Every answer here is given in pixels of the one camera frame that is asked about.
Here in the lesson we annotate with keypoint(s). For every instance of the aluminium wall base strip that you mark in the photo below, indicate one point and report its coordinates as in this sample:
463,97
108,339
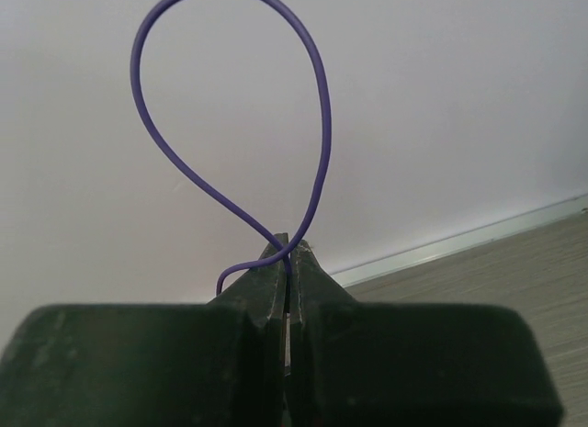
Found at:
462,242

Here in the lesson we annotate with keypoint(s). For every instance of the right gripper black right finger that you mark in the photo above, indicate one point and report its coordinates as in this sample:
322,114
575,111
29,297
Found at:
325,346

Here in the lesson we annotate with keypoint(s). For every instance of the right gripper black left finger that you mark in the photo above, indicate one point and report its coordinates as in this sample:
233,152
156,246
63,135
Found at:
261,294

